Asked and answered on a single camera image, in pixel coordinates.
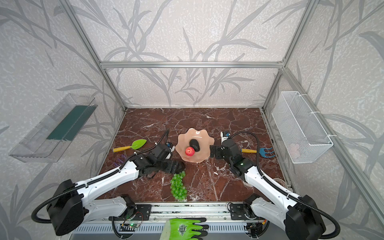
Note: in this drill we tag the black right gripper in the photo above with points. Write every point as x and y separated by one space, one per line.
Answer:
216 151

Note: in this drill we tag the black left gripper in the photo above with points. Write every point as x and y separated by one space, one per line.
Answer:
167 165

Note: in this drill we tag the dark avocado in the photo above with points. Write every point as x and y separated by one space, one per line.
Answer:
195 144

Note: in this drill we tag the red fake apple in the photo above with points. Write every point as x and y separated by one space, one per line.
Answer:
190 151

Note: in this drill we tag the green fake grape bunch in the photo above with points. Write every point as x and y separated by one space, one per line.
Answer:
178 190

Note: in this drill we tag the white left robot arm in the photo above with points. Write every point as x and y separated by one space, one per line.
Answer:
77 203

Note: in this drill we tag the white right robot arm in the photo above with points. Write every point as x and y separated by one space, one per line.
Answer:
285 209

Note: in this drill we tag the pink wavy fruit bowl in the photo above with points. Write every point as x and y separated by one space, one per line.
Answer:
204 140

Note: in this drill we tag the green yellow toy trowel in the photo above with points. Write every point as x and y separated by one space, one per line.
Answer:
135 146

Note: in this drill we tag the purple pink toy rake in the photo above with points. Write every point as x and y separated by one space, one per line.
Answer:
120 160

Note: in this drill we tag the blue yellow toy rake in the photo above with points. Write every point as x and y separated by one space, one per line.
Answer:
264 152

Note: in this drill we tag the small green circuit board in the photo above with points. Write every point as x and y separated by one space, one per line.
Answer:
129 227

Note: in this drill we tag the green work glove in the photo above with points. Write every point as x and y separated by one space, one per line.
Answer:
185 229

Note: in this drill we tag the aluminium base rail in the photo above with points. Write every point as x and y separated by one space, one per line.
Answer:
214 212

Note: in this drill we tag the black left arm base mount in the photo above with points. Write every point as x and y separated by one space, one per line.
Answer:
136 212

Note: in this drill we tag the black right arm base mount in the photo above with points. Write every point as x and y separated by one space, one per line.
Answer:
243 211

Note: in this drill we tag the white wire mesh basket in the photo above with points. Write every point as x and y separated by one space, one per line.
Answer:
303 135

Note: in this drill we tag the clear plastic wall bin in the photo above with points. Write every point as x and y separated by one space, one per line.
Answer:
47 142

